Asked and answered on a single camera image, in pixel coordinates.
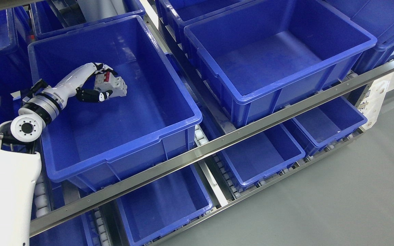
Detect blue bin top left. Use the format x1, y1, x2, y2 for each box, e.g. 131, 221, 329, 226
29, 0, 146, 41

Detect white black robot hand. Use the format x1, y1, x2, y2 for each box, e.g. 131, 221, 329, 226
42, 63, 118, 108

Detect blue bin top right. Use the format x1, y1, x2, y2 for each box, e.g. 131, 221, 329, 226
326, 0, 394, 74

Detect large blue bin right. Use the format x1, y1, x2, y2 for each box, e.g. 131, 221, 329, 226
184, 0, 377, 128

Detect white printed sign board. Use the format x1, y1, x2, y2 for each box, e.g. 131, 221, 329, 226
357, 72, 394, 130

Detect large blue bin left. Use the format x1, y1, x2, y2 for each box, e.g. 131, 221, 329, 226
28, 15, 203, 193

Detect large blue bin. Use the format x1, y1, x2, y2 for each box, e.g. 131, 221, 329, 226
184, 0, 377, 128
28, 15, 203, 193

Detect lower blue bin left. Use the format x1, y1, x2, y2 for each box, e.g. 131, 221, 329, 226
116, 165, 213, 246

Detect blue bin far left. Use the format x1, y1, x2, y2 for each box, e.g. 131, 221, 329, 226
0, 6, 32, 124

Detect lower blue bin middle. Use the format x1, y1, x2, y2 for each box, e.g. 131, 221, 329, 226
217, 124, 305, 192

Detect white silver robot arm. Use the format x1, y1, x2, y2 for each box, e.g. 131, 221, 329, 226
0, 107, 45, 246

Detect grey red circuit breaker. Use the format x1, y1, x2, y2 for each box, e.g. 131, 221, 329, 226
94, 72, 127, 98

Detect lower blue bin right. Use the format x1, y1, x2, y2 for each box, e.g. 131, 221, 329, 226
283, 97, 368, 156

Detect steel shelf rack frame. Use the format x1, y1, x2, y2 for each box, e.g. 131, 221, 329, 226
29, 0, 394, 238

